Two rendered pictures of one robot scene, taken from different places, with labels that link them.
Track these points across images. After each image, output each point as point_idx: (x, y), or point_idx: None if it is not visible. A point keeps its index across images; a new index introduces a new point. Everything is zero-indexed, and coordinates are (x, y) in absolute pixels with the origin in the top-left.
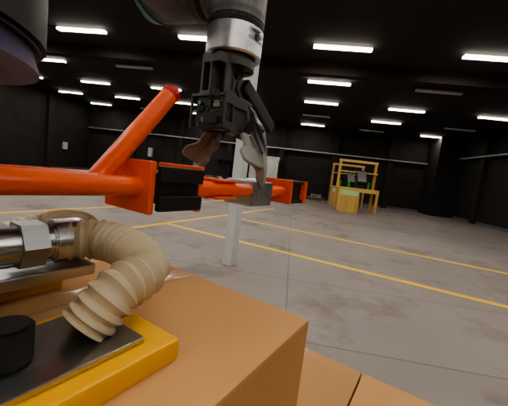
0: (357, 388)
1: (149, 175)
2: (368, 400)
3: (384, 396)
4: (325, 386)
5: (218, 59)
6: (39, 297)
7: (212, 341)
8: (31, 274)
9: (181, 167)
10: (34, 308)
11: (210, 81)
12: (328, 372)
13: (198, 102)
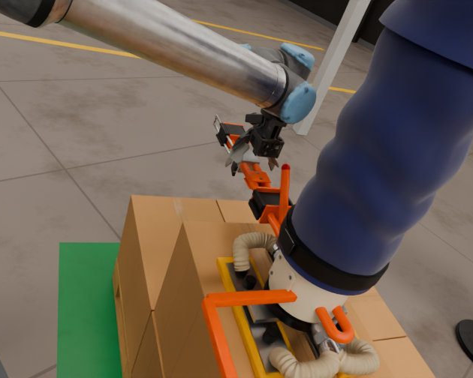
0: (221, 210)
1: None
2: (230, 214)
3: (233, 208)
4: (209, 217)
5: (284, 126)
6: (257, 268)
7: None
8: None
9: (272, 190)
10: (265, 272)
11: (275, 136)
12: (203, 208)
13: (266, 146)
